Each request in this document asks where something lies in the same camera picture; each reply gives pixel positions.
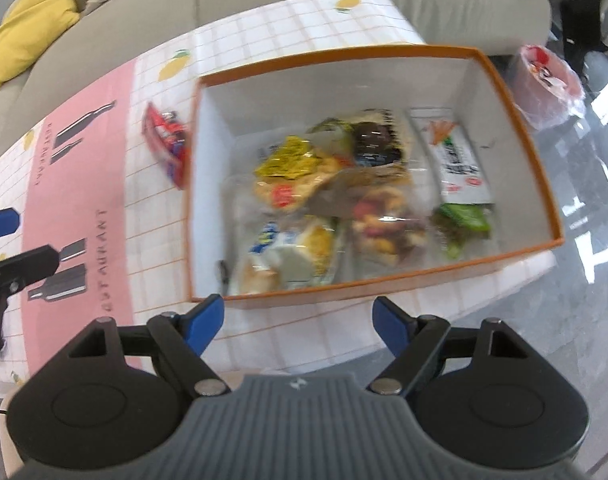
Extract yellow cushion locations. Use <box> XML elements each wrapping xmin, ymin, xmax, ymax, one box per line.
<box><xmin>0</xmin><ymin>0</ymin><xmax>80</xmax><ymax>87</ymax></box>

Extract orange cardboard box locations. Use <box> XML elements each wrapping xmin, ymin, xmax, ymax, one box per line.
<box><xmin>185</xmin><ymin>44</ymin><xmax>564</xmax><ymax>308</ymax></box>

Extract yellow snack packet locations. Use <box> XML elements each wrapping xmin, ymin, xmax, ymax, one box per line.
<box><xmin>254</xmin><ymin>136</ymin><xmax>325</xmax><ymax>181</ymax></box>

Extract red snack packet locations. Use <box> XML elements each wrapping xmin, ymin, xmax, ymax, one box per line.
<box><xmin>142</xmin><ymin>102</ymin><xmax>188</xmax><ymax>190</ymax></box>

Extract pink and white tablecloth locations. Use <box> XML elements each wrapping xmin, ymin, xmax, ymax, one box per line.
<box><xmin>0</xmin><ymin>0</ymin><xmax>564</xmax><ymax>392</ymax></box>

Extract dark brown snack packet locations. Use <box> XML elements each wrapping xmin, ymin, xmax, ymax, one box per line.
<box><xmin>348</xmin><ymin>108</ymin><xmax>409</xmax><ymax>168</ymax></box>

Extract pink trash bag bin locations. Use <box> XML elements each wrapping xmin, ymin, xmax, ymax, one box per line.
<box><xmin>508</xmin><ymin>44</ymin><xmax>586</xmax><ymax>132</ymax></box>

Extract white breadstick snack packet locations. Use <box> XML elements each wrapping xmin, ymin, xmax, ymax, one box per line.
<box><xmin>407</xmin><ymin>107</ymin><xmax>494</xmax><ymax>206</ymax></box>

